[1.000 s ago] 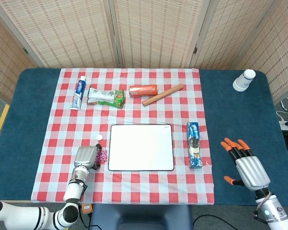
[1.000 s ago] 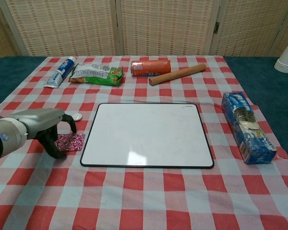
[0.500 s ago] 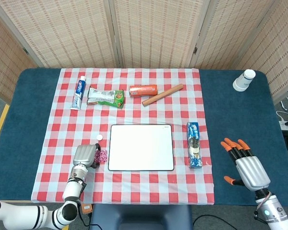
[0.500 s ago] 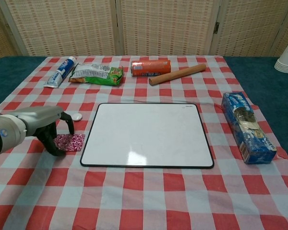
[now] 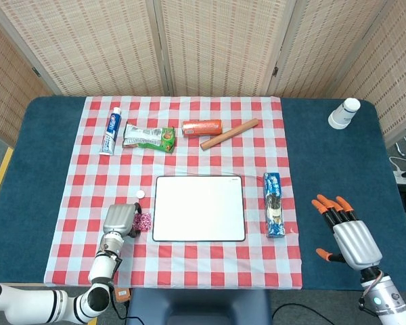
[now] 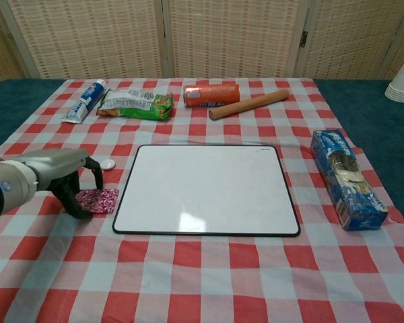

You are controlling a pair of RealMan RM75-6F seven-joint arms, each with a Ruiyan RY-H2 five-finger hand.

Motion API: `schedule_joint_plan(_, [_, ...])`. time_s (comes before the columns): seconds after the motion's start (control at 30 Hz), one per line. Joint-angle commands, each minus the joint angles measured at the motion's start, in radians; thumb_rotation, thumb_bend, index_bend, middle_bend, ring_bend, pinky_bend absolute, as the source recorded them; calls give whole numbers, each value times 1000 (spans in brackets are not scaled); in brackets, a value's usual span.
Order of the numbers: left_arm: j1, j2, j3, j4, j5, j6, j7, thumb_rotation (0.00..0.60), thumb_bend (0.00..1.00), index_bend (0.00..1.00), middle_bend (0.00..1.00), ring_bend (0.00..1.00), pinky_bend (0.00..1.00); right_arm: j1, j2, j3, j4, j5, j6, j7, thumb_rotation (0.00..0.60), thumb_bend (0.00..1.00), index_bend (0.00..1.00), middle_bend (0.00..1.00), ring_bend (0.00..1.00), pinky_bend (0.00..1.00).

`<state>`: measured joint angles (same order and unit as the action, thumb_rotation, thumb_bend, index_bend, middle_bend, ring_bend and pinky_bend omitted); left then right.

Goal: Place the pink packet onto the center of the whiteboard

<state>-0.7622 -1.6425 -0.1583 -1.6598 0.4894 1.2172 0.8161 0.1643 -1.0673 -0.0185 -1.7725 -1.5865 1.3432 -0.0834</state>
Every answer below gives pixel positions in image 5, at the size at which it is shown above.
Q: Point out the small white round cap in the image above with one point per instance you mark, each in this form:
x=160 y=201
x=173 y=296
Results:
x=140 y=194

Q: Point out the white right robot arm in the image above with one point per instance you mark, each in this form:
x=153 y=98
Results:
x=389 y=301

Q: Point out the wooden rolling pin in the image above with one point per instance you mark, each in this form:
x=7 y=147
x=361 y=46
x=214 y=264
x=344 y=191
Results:
x=228 y=134

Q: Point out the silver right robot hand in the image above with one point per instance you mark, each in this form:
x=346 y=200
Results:
x=357 y=242

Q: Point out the white board with black frame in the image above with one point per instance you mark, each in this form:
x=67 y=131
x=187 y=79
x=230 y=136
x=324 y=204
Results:
x=199 y=210

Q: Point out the white power strip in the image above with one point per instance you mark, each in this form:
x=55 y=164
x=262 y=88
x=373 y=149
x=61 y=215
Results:
x=404 y=178

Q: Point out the orange biscuit roll pack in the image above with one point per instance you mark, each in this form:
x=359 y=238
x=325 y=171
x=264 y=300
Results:
x=203 y=128

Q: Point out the small orange device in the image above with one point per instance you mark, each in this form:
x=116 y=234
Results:
x=123 y=294

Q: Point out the dark screen hinge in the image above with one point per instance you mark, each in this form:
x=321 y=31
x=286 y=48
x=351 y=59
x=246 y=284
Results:
x=275 y=71
x=36 y=71

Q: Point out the dark blue chair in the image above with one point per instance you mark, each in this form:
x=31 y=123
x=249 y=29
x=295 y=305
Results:
x=196 y=308

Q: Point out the green snack bag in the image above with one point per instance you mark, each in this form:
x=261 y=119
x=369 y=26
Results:
x=152 y=137

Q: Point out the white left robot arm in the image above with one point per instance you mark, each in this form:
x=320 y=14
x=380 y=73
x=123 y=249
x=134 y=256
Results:
x=37 y=301

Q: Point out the teal table cover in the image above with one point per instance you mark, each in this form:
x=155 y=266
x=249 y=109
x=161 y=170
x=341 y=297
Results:
x=325 y=152

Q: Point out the woven folding screen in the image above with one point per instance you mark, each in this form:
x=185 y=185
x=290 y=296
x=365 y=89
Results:
x=105 y=44

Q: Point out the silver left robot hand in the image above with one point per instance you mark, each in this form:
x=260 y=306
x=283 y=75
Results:
x=119 y=218

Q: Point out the red white patterned packet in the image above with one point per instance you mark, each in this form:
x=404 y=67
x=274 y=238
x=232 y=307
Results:
x=144 y=221

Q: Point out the red white checked tablecloth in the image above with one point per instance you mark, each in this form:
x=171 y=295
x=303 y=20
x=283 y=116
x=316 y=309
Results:
x=196 y=264

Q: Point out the white paper cup stack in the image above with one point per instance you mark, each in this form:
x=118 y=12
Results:
x=343 y=115

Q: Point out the blue cookie box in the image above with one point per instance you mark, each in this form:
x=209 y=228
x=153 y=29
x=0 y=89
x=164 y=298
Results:
x=274 y=206

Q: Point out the blue white toothpaste tube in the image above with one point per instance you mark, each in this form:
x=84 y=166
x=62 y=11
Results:
x=110 y=133

